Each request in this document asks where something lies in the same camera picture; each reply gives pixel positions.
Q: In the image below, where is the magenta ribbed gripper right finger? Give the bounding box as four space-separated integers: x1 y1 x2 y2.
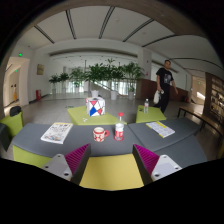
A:
132 144 181 185

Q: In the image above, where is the red white patterned mug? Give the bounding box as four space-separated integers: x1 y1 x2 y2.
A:
93 127 109 142

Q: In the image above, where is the lime green chair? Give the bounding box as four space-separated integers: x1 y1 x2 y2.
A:
0 112 23 137

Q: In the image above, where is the lime green far left table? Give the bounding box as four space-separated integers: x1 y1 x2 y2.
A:
68 106 119 126

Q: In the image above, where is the grey table section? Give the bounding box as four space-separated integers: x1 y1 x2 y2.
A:
129 118 207 168
13 123 140 157

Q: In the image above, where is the red round coaster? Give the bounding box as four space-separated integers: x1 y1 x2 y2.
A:
113 136 124 141

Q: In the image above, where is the red-capped water bottle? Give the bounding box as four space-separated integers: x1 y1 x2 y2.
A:
115 112 124 137

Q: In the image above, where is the clear bottle on far table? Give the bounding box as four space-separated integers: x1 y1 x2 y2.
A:
144 99 149 113

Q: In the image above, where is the red fire extinguisher box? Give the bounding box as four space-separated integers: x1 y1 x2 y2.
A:
36 90 42 101

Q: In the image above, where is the lime green table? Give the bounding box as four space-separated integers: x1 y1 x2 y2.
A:
68 106 119 126
136 105 166 123

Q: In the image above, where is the grey left table section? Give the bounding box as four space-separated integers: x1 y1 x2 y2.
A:
13 123 140 157

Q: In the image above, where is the grey right table section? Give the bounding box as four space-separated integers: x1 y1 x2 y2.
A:
129 118 207 168

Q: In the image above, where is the person in black clothes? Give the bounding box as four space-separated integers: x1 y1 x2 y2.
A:
155 60 178 113

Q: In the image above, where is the wooden bench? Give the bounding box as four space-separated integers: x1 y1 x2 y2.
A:
177 106 224 138

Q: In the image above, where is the potted green plants row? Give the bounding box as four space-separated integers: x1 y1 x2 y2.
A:
49 59 145 94

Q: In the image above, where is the magazine on left table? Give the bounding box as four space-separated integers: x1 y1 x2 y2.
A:
41 122 73 144

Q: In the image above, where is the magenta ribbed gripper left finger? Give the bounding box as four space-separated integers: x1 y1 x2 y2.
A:
42 144 91 185

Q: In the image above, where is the yellow booklet on right table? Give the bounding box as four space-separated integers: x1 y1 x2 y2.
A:
147 121 175 138

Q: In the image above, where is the black backpack on chair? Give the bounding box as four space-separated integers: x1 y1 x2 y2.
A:
10 106 21 117

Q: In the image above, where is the white red blue cube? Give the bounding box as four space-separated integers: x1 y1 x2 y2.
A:
86 97 105 117

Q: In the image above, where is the lime green far right table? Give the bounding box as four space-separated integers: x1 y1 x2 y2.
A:
136 105 166 123

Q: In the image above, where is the yellow near table section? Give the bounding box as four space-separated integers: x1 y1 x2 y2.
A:
80 154 143 191

